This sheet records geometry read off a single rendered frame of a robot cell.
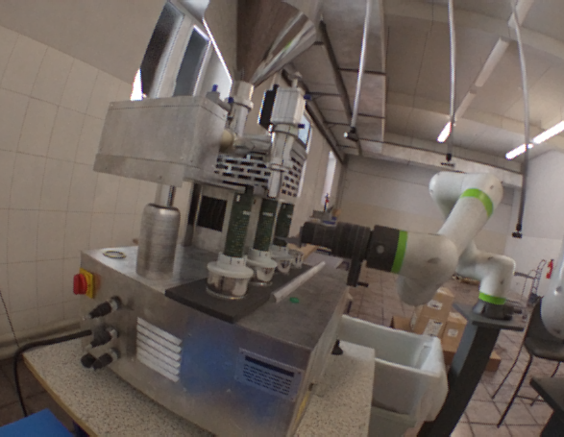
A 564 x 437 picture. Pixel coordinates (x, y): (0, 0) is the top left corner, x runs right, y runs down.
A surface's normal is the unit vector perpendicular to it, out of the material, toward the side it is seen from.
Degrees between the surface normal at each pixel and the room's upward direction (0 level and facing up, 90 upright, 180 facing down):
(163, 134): 90
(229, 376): 90
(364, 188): 90
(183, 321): 90
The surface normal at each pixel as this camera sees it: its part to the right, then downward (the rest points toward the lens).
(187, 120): -0.33, -0.02
